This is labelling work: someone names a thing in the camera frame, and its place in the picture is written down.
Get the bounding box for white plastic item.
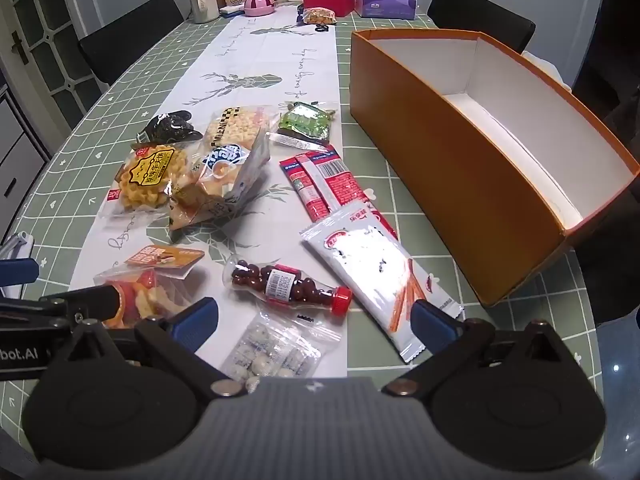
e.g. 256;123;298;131
0;232;33;261

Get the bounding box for red sachet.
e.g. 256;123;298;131
297;145;398;241
279;154;332;223

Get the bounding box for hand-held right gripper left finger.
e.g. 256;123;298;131
69;297;247;397

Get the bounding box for green framed glass door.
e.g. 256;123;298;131
0;0;108;106

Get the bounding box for grey cabinet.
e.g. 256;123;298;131
0;85;51;198

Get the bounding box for folded cream towels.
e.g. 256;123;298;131
522;50;573;92

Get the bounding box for white snack stick packet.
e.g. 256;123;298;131
299;204;466;365

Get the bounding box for peanut packet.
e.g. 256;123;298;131
298;6;337;26

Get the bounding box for orange cardboard box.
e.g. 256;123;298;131
348;29;640;308

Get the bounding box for zip bag of white candies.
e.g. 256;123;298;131
220;310;346;380

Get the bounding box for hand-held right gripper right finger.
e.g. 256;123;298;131
382;299;573;397

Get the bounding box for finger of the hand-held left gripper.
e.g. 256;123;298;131
39;285;123;320
0;258;40;287

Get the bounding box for red capped candy bottle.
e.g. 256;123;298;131
222;256;353;317

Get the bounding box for checkered puffed rice packet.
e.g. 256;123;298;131
202;105;278;151

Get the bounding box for brown snack packet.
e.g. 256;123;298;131
167;182;238;232

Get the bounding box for yellow waffle packet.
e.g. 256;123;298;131
102;142;193;218

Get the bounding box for black chair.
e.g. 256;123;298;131
77;0;186;88
426;0;537;53

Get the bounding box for green snack packet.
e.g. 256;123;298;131
267;101;338;153

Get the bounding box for blue white snack packet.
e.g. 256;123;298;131
192;142;271;211

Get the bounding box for white deer print table runner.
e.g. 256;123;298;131
65;12;351;381

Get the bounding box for orange label chip packet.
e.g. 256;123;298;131
92;245;206;331

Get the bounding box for green checked tablecloth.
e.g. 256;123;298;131
0;0;598;411

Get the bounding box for black snack packet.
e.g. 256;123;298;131
135;109;203;148

